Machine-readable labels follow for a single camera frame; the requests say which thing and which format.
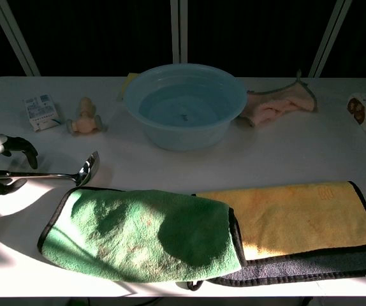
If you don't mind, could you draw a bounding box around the steel ladle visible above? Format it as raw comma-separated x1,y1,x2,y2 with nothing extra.
0,150,100,187

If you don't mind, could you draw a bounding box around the small white blue carton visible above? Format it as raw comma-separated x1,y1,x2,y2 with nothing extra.
23,92,62,133

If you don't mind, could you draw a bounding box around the wooden massage roller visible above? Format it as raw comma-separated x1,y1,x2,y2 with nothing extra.
66,96,107,136

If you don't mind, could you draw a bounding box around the yellow sponge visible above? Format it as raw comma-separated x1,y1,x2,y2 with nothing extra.
116,72,141,102

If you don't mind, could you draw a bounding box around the dark green curtain panel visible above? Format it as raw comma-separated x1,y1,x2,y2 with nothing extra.
4,0,174,77
186,0,339,78

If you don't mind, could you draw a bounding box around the green microfibre towel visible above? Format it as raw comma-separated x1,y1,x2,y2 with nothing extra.
37,187,247,284

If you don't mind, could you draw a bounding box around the blue plastic basin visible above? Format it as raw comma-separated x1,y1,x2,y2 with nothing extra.
124,62,248,152

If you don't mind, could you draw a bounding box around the pink cloth with loop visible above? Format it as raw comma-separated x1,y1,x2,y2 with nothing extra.
237,69,318,128

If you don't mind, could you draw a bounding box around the yellow and grey towel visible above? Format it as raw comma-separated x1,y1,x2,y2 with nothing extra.
187,180,366,291

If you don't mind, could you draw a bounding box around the white partition post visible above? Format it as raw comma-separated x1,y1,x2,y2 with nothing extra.
0,0,41,77
308,0,353,78
170,0,189,64

